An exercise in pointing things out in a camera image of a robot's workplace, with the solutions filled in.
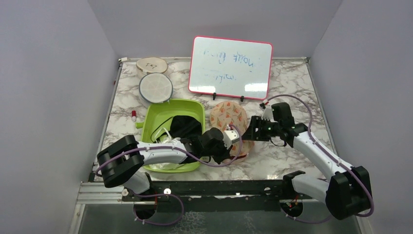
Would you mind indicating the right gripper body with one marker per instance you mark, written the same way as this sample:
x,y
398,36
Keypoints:
x,y
266,128

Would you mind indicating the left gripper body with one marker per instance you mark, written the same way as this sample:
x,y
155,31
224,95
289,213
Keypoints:
x,y
218,152

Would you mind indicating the floral mesh laundry bag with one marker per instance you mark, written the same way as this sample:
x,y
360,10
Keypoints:
x,y
225,113

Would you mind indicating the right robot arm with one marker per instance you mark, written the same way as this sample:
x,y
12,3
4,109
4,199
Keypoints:
x,y
346,190

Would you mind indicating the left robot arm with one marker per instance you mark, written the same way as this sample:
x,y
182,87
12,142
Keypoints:
x,y
119,163

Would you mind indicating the black bra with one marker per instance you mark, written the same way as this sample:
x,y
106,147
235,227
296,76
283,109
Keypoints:
x,y
180,126

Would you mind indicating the white bra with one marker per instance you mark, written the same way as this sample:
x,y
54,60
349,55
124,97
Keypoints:
x,y
166,137

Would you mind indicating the round white mesh laundry bag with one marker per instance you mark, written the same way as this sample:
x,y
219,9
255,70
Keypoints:
x,y
155,88

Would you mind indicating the green plastic tray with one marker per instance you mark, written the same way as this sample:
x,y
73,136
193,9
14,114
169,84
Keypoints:
x,y
158,113

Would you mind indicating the pink framed whiteboard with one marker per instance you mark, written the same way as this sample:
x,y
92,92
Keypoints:
x,y
230,67

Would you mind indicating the small red white marker cap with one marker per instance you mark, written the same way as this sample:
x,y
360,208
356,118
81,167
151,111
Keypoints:
x,y
133,116

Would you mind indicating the round wooden slice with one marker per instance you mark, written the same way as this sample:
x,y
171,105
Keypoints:
x,y
151,65

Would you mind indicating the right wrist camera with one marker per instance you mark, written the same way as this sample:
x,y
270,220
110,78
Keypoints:
x,y
267,112

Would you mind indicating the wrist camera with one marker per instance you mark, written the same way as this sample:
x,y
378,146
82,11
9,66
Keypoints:
x,y
230,137
267,112

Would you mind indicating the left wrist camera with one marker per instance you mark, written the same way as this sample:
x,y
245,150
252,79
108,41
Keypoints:
x,y
230,137

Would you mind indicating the black front rail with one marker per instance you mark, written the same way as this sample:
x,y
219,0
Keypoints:
x,y
213,196

